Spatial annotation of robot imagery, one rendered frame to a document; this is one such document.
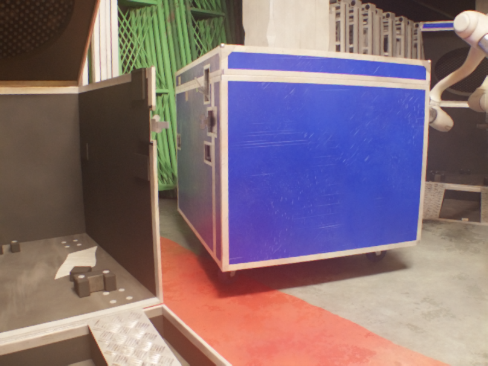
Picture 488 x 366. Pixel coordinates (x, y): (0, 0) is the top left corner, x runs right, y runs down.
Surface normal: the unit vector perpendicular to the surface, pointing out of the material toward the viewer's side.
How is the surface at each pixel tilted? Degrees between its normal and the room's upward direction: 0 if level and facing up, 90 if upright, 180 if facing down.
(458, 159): 90
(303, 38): 90
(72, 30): 138
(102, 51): 87
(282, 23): 90
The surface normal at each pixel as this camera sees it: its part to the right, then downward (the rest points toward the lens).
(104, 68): 0.64, 0.08
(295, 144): 0.31, 0.16
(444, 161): -0.50, 0.15
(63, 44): 0.39, 0.83
